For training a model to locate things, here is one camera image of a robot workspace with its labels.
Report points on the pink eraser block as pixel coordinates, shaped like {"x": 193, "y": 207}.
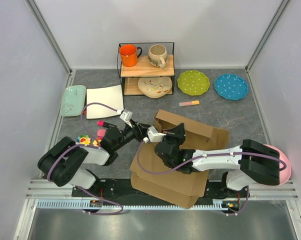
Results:
{"x": 101, "y": 132}

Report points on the blue dotted plate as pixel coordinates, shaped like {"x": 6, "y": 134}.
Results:
{"x": 231, "y": 87}

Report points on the black wire wooden shelf rack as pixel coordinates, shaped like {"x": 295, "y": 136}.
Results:
{"x": 129, "y": 76}

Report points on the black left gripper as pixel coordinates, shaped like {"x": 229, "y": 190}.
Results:
{"x": 139, "y": 130}

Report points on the green dotted plate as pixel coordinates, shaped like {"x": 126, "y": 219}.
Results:
{"x": 193, "y": 83}

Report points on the beige ceramic mug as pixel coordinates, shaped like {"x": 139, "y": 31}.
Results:
{"x": 157, "y": 56}

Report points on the pink highlighter marker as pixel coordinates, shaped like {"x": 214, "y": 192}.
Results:
{"x": 106, "y": 124}

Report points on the rainbow flower plush toy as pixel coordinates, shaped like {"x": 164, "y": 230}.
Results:
{"x": 84, "y": 139}

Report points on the beige leaf pattern plate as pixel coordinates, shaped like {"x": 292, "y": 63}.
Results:
{"x": 155, "y": 87}

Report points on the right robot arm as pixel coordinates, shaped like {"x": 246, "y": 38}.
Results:
{"x": 245, "y": 164}

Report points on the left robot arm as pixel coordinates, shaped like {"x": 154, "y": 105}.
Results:
{"x": 63, "y": 163}

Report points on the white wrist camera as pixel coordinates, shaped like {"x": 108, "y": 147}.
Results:
{"x": 125, "y": 115}
{"x": 153, "y": 136}

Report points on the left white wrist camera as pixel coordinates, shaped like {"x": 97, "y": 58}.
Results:
{"x": 125, "y": 115}

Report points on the orange mug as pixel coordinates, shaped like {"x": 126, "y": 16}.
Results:
{"x": 129, "y": 54}

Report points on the mint divided tray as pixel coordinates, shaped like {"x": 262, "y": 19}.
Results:
{"x": 73, "y": 101}

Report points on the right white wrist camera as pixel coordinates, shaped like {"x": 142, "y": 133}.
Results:
{"x": 153, "y": 136}

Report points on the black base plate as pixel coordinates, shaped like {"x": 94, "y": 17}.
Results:
{"x": 140, "y": 192}

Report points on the brown cardboard box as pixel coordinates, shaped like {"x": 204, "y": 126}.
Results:
{"x": 199, "y": 136}

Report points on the orange pink eraser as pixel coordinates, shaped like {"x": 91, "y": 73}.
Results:
{"x": 189, "y": 103}

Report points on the white square plate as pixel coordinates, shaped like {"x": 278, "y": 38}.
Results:
{"x": 111, "y": 96}

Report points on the grey slotted cable duct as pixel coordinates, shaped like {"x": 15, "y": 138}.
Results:
{"x": 87, "y": 204}

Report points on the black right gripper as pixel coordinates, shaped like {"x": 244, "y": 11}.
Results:
{"x": 177, "y": 132}

